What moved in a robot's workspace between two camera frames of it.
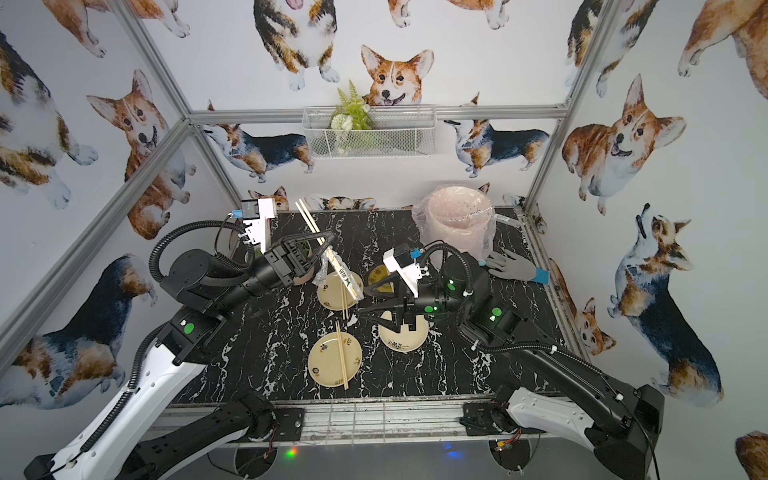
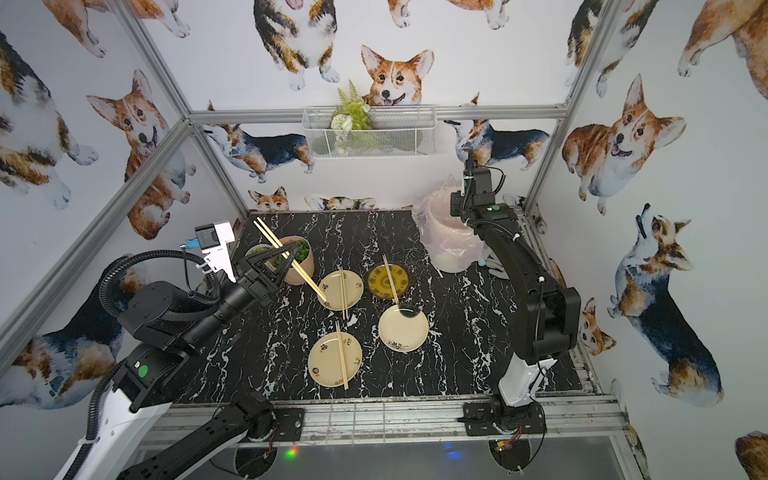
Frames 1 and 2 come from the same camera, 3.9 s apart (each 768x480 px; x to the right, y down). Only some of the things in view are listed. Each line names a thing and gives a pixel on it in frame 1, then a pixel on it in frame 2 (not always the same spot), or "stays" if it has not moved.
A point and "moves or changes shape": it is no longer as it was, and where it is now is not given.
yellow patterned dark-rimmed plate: [379, 273] stays
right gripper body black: [436, 302] to [459, 204]
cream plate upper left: [330, 294] stays
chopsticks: [342, 358] stays
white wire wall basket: [396, 131] stays
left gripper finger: [322, 234] to [271, 251]
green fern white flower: [352, 113] stays
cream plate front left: [324, 359] stays
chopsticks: [331, 256] moves or changes shape
